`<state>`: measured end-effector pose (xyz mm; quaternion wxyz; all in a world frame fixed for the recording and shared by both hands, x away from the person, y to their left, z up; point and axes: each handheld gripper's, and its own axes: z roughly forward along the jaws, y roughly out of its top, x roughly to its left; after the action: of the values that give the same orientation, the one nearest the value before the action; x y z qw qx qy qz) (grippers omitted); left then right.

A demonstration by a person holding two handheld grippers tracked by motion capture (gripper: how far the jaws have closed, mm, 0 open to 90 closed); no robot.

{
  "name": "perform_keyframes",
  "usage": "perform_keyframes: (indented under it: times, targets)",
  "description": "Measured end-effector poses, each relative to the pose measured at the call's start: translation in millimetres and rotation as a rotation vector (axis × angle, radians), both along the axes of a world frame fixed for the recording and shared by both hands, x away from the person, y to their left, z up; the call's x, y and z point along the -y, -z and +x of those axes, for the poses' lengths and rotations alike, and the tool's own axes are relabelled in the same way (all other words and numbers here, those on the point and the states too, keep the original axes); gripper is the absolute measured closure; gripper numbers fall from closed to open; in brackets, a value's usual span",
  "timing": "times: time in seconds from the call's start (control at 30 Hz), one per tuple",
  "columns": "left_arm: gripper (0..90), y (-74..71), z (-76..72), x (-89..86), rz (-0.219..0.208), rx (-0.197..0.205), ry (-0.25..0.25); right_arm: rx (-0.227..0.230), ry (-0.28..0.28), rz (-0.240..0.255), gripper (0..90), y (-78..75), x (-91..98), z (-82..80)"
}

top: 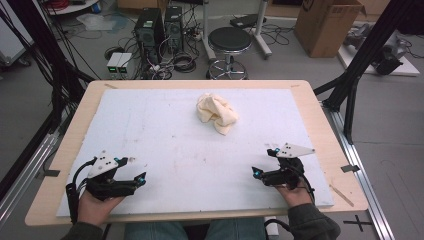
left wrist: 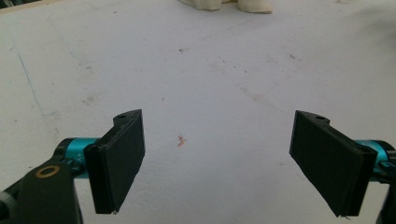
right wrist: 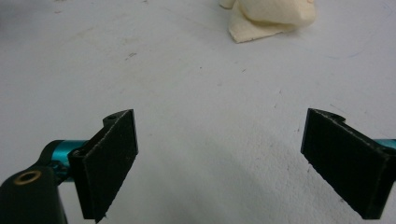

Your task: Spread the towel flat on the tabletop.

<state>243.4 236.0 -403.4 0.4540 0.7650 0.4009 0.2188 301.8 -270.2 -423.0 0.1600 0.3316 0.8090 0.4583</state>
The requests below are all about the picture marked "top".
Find grey machine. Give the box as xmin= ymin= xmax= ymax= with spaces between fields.
xmin=343 ymin=23 xmax=412 ymax=76

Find white desk leg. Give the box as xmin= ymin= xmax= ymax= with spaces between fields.
xmin=253 ymin=0 xmax=273 ymax=60

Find large black computer tower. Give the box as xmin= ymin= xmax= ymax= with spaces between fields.
xmin=134 ymin=8 xmax=164 ymax=64

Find black round stool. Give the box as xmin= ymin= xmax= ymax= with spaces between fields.
xmin=206 ymin=26 xmax=253 ymax=80

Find clear plastic sheet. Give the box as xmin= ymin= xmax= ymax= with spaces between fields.
xmin=76 ymin=13 xmax=129 ymax=34

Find black metal frame with cables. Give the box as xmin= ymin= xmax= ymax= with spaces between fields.
xmin=0 ymin=0 xmax=96 ymax=134

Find aluminium rail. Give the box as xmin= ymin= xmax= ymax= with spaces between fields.
xmin=0 ymin=133 xmax=61 ymax=228
xmin=321 ymin=101 xmax=396 ymax=240

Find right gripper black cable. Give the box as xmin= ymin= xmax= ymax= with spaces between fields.
xmin=289 ymin=161 xmax=317 ymax=205

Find brown cardboard box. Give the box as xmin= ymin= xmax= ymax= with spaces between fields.
xmin=293 ymin=0 xmax=367 ymax=59

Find thin wooden stick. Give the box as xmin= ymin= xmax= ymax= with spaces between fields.
xmin=329 ymin=184 xmax=355 ymax=208

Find round white table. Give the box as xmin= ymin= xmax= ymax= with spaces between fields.
xmin=43 ymin=0 xmax=101 ymax=16

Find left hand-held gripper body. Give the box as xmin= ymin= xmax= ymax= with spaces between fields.
xmin=84 ymin=150 xmax=138 ymax=202

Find slim black computer tower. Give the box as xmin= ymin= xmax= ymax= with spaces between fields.
xmin=164 ymin=5 xmax=185 ymax=51

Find black flat device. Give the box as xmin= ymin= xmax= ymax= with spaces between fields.
xmin=229 ymin=13 xmax=268 ymax=29

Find cream muslin cloth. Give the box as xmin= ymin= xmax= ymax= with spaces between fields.
xmin=195 ymin=92 xmax=240 ymax=136

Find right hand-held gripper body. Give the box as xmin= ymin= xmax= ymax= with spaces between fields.
xmin=261 ymin=143 xmax=316 ymax=191

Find white power supply box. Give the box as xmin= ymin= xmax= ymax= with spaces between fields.
xmin=106 ymin=52 xmax=124 ymax=75
xmin=116 ymin=53 xmax=134 ymax=75

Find coiled black cable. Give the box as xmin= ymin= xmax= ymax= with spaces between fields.
xmin=173 ymin=51 xmax=198 ymax=74

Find person's left hand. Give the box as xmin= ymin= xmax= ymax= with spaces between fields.
xmin=78 ymin=190 xmax=126 ymax=229

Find person's blue jeans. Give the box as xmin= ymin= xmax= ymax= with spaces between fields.
xmin=123 ymin=218 xmax=268 ymax=240

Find person's right hand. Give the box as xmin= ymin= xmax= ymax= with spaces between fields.
xmin=274 ymin=181 xmax=314 ymax=208

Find white floor board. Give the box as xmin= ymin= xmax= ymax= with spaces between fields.
xmin=338 ymin=29 xmax=421 ymax=78

